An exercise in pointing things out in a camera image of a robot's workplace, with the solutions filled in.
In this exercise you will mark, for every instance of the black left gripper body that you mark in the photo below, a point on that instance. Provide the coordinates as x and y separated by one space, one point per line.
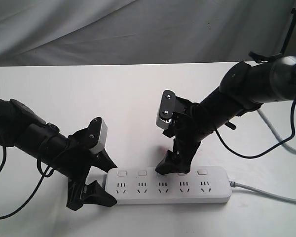
77 159

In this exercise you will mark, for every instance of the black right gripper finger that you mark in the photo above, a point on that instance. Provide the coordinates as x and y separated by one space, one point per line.
173 163

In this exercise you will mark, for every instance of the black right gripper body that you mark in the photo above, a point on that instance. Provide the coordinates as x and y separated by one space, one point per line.
191 124

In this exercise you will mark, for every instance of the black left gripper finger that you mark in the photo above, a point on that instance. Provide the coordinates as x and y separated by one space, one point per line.
93 193
102 161

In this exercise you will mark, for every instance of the white five-socket power strip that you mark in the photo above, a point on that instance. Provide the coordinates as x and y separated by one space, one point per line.
203 184

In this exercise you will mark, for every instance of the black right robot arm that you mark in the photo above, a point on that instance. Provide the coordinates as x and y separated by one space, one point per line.
244 88

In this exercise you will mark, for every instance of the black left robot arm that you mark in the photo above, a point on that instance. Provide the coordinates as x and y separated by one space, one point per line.
20 127

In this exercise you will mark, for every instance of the grey backdrop cloth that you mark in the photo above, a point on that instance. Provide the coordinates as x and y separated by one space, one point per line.
115 32

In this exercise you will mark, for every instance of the black stand in background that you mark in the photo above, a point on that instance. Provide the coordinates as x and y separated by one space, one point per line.
290 30

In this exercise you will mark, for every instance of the black grey right wrist camera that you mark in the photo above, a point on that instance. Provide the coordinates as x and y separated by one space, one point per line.
166 109

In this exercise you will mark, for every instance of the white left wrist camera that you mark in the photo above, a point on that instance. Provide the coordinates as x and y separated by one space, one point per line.
102 136

